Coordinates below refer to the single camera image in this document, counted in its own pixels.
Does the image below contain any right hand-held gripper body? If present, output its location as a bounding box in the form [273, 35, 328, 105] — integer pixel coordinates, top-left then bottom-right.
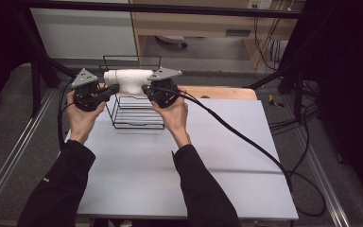
[144, 66, 183, 110]

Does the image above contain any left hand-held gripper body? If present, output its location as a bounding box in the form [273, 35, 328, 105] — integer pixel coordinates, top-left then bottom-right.
[71, 67, 108, 113]

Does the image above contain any person's left hand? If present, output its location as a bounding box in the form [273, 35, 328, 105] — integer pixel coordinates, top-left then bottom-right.
[65, 89, 107, 146]

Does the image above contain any person's right hand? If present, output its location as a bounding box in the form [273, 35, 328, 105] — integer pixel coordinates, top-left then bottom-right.
[150, 94, 192, 149]

